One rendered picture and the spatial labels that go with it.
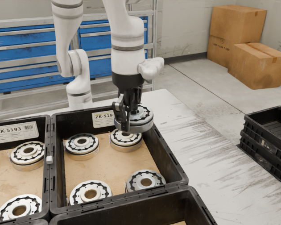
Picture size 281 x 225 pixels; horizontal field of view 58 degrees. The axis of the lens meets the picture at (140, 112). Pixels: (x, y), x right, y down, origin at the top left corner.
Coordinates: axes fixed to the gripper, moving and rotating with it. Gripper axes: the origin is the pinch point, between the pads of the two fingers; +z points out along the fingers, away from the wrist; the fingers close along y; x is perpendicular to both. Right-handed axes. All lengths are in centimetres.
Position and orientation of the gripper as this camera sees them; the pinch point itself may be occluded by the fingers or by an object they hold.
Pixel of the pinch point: (129, 121)
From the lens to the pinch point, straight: 64.7
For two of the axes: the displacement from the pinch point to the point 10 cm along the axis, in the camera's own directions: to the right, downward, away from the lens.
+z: -0.1, 8.6, 5.1
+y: -3.5, 4.8, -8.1
